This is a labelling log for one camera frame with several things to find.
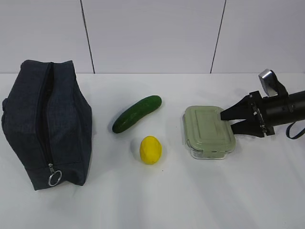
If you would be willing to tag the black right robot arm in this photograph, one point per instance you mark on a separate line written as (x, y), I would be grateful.
(284, 109)

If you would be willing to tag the green lidded glass container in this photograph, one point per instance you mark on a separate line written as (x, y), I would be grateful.
(207, 136)

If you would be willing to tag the yellow lemon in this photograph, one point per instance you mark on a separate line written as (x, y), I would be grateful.
(150, 150)

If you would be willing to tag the green cucumber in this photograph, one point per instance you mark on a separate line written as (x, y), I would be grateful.
(136, 112)

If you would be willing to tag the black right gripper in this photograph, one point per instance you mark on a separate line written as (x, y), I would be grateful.
(253, 114)

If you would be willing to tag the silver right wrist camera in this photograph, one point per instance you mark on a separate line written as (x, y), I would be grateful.
(268, 82)

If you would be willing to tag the dark blue fabric bag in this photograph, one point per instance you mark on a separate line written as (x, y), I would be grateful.
(48, 124)

